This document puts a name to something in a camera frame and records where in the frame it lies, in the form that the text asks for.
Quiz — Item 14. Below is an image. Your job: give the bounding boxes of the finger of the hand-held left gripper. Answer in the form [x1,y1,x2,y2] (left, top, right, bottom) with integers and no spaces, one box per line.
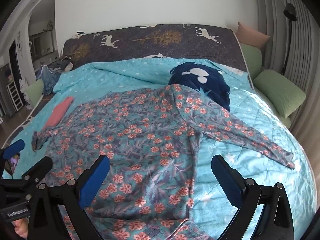
[0,139,26,166]
[15,156,54,188]

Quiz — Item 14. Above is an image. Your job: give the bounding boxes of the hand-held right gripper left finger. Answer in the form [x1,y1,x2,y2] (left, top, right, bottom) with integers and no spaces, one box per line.
[29,154,111,240]

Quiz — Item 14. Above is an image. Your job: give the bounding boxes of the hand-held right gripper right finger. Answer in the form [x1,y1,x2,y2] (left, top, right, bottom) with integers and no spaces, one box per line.
[211,154,295,240]

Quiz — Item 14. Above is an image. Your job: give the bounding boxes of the floral long-sleeved garment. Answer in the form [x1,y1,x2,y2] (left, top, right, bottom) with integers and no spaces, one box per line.
[31,84,296,240]

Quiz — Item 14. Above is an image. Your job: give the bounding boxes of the pile of dark clothes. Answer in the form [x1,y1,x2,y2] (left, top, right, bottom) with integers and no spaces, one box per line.
[47,56,74,74]

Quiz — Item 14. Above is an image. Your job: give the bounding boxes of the person's left hand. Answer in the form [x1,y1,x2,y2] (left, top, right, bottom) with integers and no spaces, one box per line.
[12,219,28,238]

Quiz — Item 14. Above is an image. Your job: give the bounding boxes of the white slatted rack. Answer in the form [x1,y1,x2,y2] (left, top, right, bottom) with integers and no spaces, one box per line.
[6,81,24,110]

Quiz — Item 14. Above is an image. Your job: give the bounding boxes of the folded pink garment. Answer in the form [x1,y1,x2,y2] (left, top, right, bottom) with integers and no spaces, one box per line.
[44,96,74,128]

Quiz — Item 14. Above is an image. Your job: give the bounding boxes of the green cushion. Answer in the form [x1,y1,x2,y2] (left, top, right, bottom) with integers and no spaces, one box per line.
[240,42,263,80]
[25,81,44,107]
[253,69,307,118]

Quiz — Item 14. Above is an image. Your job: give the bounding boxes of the white fabric bundle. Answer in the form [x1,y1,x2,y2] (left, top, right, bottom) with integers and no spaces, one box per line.
[19,77,28,100]

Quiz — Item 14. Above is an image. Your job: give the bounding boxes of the blue jeans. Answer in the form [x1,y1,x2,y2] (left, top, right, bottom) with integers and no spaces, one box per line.
[36,65,62,95]

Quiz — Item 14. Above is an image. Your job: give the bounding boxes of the turquoise star-print quilt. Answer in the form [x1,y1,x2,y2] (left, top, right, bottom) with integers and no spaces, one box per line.
[7,58,314,240]

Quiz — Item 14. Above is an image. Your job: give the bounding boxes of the navy white-print fleece blanket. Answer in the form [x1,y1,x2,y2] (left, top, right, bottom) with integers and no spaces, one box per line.
[168,62,232,112]

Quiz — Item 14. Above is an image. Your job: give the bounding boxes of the pink pillow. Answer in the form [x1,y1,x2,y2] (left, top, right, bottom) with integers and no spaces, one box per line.
[236,21,270,49]

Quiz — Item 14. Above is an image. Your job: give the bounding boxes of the dark deer-print mattress cover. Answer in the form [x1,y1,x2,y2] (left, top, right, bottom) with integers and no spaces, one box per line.
[1,24,254,148]

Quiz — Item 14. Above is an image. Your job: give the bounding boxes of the grey curtain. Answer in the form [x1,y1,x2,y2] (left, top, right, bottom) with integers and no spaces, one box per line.
[259,0,320,155]

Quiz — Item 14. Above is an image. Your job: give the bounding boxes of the black floor lamp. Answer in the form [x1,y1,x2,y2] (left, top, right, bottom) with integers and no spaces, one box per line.
[282,3,297,75]

